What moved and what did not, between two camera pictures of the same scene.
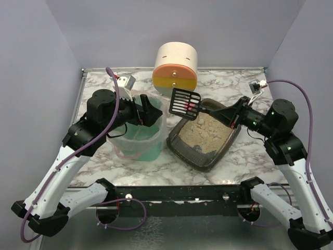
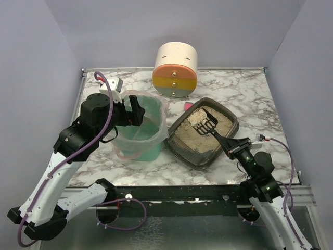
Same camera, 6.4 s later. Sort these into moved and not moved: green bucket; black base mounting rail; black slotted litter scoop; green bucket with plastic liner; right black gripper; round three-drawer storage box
Moved: right black gripper; black slotted litter scoop
Not moved: green bucket with plastic liner; green bucket; round three-drawer storage box; black base mounting rail
